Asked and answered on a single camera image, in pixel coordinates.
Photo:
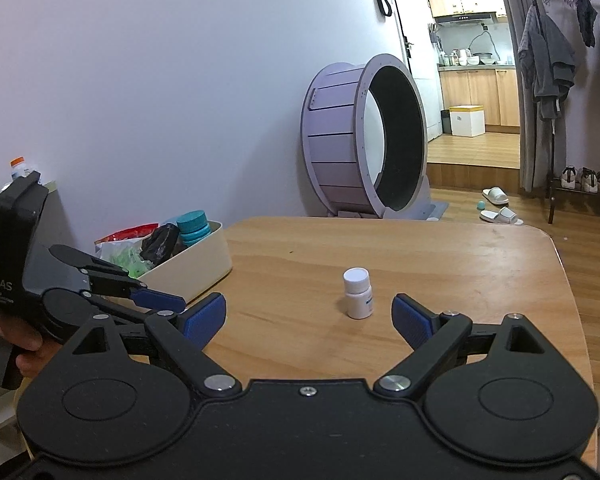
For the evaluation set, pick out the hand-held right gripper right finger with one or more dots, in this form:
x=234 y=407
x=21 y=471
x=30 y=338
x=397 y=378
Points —
x=412 y=322

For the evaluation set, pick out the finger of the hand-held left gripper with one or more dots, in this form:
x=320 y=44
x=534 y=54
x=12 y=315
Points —
x=95 y=307
x=105 y=270

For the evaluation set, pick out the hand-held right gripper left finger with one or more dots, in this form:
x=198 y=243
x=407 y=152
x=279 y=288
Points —
x=205 y=320

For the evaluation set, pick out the cream plastic container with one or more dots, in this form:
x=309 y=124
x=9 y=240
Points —
x=200 y=270

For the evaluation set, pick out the white pill bottle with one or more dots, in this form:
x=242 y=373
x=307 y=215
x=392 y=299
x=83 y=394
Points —
x=357 y=295

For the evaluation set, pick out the teal bottle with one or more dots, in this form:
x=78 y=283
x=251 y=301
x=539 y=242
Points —
x=194 y=227

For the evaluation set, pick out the person's left hand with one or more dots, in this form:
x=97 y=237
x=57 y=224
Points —
x=27 y=360

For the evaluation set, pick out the grey plastic bag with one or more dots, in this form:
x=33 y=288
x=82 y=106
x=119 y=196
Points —
x=112 y=252

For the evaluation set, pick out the green plastic packet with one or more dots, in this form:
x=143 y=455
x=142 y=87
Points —
x=130 y=265

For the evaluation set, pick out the red plastic bag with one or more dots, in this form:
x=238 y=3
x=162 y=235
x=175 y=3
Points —
x=127 y=235

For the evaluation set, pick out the black plastic bag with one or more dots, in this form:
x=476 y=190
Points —
x=160 y=245

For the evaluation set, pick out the orange-capped bottle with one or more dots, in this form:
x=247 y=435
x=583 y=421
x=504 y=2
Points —
x=18 y=169

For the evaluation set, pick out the white slipper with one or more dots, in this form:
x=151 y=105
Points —
x=502 y=216
x=495 y=195

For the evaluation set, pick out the black shoe rack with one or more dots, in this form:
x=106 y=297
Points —
x=551 y=205

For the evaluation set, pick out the purple cat exercise wheel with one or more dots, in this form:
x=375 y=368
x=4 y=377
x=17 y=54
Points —
x=340 y=135

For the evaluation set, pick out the white box with yellow lid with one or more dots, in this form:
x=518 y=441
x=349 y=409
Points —
x=467 y=122

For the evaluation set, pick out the grey sneaker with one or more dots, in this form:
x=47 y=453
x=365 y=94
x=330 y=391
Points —
x=588 y=180
x=570 y=177

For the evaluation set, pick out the wooden kitchen base cabinet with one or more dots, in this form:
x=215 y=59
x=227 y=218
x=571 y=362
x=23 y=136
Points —
x=480 y=90

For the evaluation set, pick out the grey hanging shirt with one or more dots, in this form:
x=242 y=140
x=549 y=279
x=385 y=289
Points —
x=547 y=75

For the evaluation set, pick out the grey curtain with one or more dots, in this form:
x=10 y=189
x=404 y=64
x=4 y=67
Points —
x=505 y=35

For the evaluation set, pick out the range hood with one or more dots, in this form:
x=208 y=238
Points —
x=467 y=18

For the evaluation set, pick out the dark blue hanging garment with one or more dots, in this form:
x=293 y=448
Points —
x=586 y=17

